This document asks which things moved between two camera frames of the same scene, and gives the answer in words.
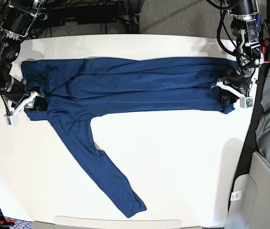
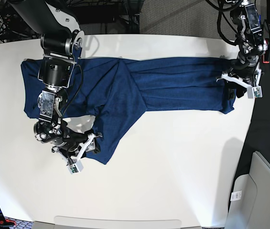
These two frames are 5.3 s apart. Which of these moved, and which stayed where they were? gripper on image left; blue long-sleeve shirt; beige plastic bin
Moved: blue long-sleeve shirt; gripper on image left
Stayed: beige plastic bin
